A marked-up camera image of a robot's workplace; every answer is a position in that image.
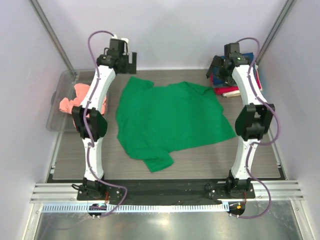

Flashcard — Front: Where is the corner aluminium post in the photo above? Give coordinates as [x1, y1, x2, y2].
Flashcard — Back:
[256, 0, 297, 65]
[28, 0, 77, 78]

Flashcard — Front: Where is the left corner aluminium post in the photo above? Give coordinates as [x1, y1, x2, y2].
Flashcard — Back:
[28, 0, 77, 78]

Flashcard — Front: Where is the folded blue t shirt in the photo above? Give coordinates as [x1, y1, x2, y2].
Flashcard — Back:
[215, 52, 254, 86]

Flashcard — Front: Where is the salmon pink t shirt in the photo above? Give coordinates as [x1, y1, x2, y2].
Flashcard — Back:
[58, 83, 111, 126]

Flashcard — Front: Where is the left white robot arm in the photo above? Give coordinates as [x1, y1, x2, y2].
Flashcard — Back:
[71, 37, 137, 195]

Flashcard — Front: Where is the folded red t shirt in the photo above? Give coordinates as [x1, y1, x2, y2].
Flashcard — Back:
[210, 73, 239, 95]

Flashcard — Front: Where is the green t shirt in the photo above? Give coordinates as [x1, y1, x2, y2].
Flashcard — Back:
[115, 77, 236, 173]

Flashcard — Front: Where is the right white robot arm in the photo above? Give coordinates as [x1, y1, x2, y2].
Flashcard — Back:
[206, 42, 275, 194]

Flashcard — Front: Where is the clear plastic bin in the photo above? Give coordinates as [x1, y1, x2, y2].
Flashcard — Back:
[46, 69, 111, 133]

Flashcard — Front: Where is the folded cream t shirt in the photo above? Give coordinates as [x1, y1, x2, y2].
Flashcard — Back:
[222, 62, 263, 98]

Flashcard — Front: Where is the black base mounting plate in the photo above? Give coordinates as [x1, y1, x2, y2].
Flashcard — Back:
[71, 179, 256, 205]

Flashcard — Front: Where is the aluminium extrusion rail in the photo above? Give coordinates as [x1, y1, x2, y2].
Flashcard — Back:
[30, 180, 304, 205]

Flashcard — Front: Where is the right corner aluminium post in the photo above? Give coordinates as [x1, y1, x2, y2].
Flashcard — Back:
[256, 0, 297, 65]

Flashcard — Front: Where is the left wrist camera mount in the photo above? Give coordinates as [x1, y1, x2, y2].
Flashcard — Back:
[109, 35, 129, 55]

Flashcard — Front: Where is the slotted cable duct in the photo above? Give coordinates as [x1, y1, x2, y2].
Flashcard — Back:
[42, 202, 229, 214]

